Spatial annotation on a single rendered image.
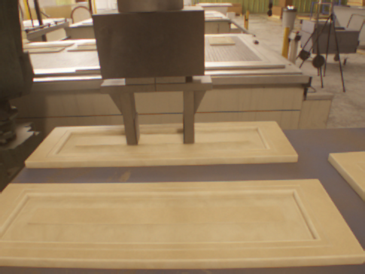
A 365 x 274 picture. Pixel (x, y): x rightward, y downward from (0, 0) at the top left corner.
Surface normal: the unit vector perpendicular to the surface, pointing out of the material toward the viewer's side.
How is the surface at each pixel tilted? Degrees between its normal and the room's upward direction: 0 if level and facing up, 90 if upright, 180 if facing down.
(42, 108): 90
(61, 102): 90
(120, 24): 90
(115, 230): 11
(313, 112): 90
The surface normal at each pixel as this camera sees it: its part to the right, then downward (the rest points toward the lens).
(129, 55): -0.01, 0.47
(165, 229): -0.04, -0.77
